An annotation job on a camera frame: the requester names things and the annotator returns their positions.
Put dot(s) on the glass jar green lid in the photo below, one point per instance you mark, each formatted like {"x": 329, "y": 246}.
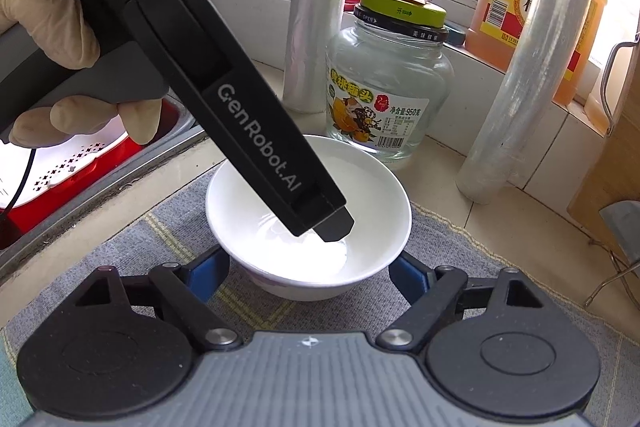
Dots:
{"x": 390, "y": 72}

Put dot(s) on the short plastic wrap roll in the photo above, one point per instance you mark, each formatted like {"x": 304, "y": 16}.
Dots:
{"x": 315, "y": 7}

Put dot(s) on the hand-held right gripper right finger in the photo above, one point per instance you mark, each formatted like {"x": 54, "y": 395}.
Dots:
{"x": 406, "y": 274}

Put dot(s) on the steel sink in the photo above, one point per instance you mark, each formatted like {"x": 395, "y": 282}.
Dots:
{"x": 165, "y": 167}

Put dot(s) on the white colander basket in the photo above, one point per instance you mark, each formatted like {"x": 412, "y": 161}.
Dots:
{"x": 75, "y": 167}

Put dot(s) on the red plastic basin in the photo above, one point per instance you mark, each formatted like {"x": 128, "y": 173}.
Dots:
{"x": 60, "y": 218}

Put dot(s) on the white bowl pink flowers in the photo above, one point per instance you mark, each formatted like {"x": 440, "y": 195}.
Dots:
{"x": 372, "y": 207}

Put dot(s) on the bamboo cutting board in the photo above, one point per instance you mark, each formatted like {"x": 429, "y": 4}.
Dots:
{"x": 605, "y": 167}

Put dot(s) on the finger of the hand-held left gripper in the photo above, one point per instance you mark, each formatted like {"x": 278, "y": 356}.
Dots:
{"x": 337, "y": 227}

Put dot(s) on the tall plastic wrap roll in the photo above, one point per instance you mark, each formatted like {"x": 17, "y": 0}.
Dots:
{"x": 530, "y": 82}

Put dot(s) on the person's left hand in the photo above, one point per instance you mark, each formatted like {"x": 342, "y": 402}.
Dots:
{"x": 50, "y": 7}

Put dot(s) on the blue rimmed round lid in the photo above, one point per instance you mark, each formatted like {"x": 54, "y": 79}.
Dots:
{"x": 456, "y": 34}

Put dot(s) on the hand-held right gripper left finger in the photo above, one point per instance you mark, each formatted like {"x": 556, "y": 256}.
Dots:
{"x": 212, "y": 264}

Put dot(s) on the grey blue checked towel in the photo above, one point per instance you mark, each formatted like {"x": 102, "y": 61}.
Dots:
{"x": 500, "y": 247}

